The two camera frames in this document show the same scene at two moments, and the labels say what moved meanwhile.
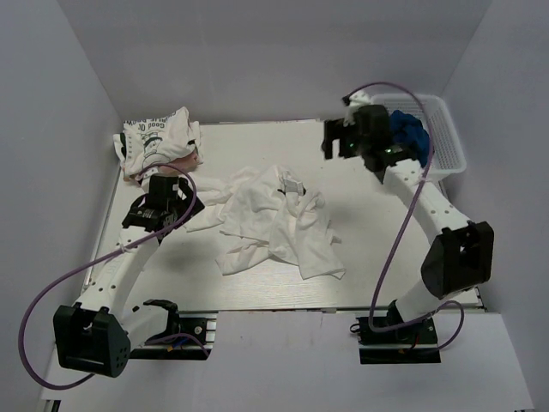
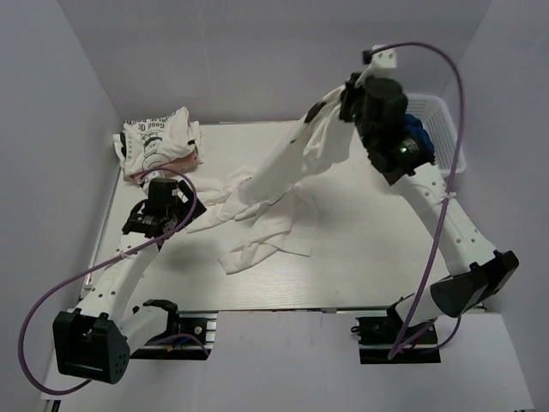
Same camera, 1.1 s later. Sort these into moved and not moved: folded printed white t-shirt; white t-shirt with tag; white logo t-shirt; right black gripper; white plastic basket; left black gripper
Moved: right black gripper; white t-shirt with tag
Not moved: left black gripper; folded printed white t-shirt; white plastic basket; white logo t-shirt
